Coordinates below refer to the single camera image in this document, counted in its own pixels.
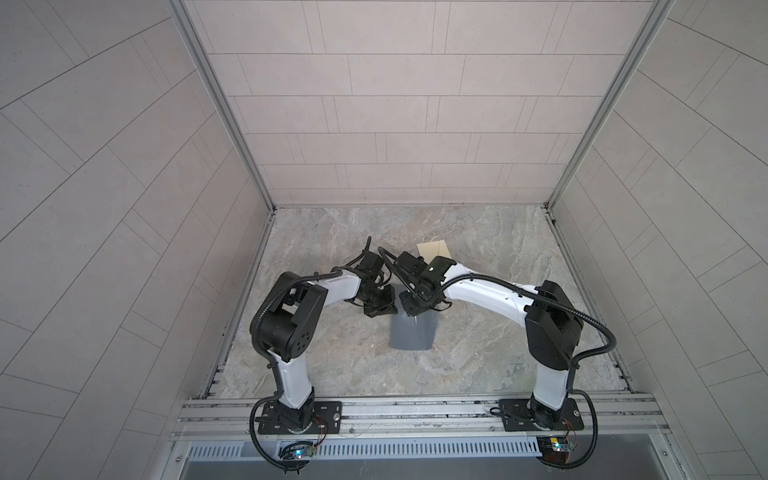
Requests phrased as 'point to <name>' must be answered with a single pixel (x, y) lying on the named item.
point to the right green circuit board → (554, 448)
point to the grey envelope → (413, 333)
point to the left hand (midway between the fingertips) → (403, 304)
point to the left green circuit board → (299, 453)
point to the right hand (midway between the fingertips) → (408, 311)
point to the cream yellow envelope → (430, 250)
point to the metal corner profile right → (596, 128)
